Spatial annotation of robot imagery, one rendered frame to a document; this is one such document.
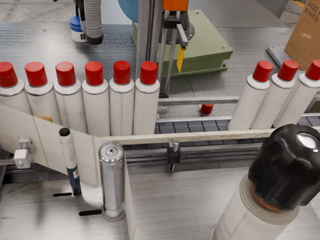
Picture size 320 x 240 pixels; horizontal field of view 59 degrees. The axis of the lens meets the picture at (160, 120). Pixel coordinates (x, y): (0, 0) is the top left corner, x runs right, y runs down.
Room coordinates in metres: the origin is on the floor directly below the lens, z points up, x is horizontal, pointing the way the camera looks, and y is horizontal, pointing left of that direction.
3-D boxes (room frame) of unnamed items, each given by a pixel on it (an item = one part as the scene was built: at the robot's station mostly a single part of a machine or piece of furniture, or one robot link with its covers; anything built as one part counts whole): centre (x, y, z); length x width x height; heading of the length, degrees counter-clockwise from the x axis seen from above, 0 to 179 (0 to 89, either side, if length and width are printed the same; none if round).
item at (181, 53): (0.49, -0.02, 1.09); 0.03 x 0.01 x 0.06; 14
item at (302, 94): (0.55, -0.33, 0.98); 0.05 x 0.05 x 0.20
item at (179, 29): (0.52, 0.00, 1.05); 0.10 x 0.04 x 0.33; 14
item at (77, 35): (0.94, 0.33, 0.87); 0.07 x 0.07 x 0.07
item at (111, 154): (0.26, 0.06, 0.97); 0.05 x 0.05 x 0.19
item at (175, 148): (0.39, -0.04, 0.89); 0.03 x 0.03 x 0.12; 14
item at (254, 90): (0.52, -0.20, 0.98); 0.05 x 0.05 x 0.20
